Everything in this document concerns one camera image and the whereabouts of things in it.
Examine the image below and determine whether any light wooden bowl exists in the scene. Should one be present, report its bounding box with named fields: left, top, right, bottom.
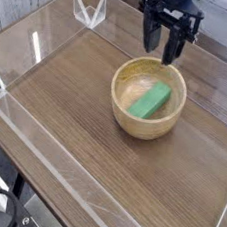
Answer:
left=110, top=56, right=187, bottom=140

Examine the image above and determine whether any green rectangular block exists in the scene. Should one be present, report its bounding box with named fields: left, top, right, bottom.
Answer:
left=127, top=82, right=172, bottom=119

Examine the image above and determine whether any clear acrylic front wall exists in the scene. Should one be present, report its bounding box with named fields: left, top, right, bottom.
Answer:
left=0, top=77, right=141, bottom=227

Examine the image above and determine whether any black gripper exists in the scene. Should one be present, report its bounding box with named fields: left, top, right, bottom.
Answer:
left=140, top=0, right=204, bottom=66

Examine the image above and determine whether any grey metal base plate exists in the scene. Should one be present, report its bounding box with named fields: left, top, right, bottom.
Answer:
left=16, top=203, right=39, bottom=227

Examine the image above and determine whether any clear acrylic corner bracket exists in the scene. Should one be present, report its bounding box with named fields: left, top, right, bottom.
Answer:
left=73, top=0, right=107, bottom=29

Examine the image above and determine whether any black table leg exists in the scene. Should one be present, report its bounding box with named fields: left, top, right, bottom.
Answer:
left=12, top=173, right=25, bottom=199

